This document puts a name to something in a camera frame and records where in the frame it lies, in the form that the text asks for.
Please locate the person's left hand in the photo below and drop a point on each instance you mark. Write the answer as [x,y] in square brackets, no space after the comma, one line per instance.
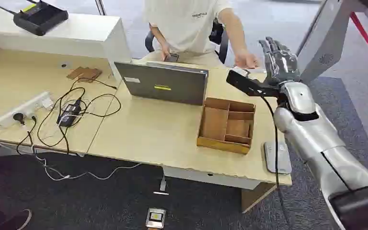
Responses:
[247,59]

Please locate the person's right hand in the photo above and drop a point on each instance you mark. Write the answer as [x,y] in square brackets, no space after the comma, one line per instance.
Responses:
[165,52]

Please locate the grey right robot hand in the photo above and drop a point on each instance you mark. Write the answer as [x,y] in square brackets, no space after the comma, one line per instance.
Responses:
[282,65]

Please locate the dark smartphone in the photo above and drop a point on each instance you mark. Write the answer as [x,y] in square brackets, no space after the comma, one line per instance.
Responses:
[173,58]

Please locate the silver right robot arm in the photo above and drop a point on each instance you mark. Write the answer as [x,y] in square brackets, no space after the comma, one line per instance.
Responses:
[314,136]

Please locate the white card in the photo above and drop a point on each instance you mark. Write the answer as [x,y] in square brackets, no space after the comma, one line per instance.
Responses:
[241,71]

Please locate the grey laptop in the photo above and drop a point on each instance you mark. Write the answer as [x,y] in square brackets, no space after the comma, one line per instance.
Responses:
[165,84]

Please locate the black office chair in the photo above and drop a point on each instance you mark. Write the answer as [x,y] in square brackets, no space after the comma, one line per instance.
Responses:
[221,38]

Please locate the person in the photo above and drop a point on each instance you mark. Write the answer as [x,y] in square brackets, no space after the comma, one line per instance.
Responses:
[185,25]

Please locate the grey metal stand panel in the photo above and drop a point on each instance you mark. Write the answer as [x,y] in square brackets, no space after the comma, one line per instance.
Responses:
[325,41]

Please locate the wooden compartment box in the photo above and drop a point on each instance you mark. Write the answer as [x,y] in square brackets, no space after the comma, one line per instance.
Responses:
[227,125]

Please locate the brown cardboard pieces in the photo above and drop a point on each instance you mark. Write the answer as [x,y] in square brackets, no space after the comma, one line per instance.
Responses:
[85,74]

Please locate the silver flat pad device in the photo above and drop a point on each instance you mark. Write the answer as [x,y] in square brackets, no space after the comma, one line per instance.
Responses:
[277,158]

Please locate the white desk shelf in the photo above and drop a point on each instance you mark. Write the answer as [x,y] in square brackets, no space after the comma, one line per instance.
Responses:
[60,35]

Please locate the black power adapter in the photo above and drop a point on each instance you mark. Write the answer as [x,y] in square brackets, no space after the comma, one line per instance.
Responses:
[69,114]

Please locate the black router with antenna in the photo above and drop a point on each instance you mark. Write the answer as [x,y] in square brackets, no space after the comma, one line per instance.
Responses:
[39,17]

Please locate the wooden desk leg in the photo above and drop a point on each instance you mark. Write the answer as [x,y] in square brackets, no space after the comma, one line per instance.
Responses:
[255,196]

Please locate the white power strip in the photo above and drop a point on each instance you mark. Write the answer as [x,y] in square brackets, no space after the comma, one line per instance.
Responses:
[28,108]

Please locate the small silver floor device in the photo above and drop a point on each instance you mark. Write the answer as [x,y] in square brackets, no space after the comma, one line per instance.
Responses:
[155,218]

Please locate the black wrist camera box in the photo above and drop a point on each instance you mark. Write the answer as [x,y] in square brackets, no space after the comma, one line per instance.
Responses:
[247,84]

